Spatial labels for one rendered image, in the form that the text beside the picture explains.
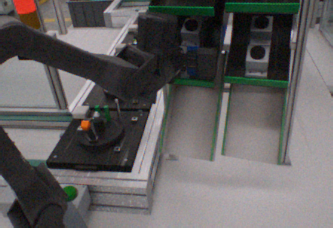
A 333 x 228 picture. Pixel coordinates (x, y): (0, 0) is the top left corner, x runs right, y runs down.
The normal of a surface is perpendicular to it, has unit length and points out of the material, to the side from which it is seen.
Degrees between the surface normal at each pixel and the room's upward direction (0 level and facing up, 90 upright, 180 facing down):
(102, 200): 90
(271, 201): 0
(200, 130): 45
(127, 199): 90
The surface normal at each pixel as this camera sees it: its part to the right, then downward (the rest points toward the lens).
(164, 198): -0.09, -0.85
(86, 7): -0.16, 0.53
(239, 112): -0.29, -0.23
